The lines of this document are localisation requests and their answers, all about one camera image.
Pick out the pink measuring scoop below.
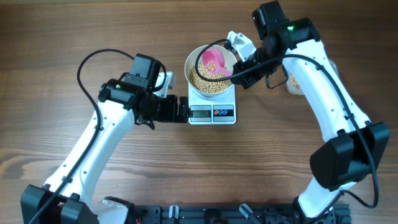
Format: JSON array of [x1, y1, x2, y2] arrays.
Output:
[[201, 48, 233, 77]]

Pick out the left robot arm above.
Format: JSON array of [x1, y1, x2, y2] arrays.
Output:
[[21, 54, 188, 223]]

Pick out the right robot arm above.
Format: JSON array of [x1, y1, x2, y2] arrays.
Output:
[[224, 1, 389, 223]]

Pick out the soybeans in bowl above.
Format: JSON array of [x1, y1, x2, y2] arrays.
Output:
[[189, 62, 232, 93]]

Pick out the soybeans in scoop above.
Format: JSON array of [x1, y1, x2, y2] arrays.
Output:
[[205, 61, 217, 72]]

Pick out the white digital kitchen scale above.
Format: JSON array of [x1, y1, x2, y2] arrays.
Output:
[[188, 84, 236, 125]]

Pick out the pile of soybeans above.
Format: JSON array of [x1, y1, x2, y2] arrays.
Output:
[[289, 73, 300, 90]]

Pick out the clear plastic container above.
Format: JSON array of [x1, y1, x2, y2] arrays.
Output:
[[283, 60, 339, 95]]

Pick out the right black cable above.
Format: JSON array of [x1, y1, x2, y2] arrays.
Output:
[[194, 38, 380, 223]]

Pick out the black cable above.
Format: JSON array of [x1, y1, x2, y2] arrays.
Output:
[[194, 38, 380, 223], [27, 49, 136, 224]]

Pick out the left black cable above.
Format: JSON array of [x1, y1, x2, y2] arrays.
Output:
[[27, 49, 136, 224]]

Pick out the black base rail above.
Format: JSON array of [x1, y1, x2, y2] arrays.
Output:
[[131, 203, 352, 224]]

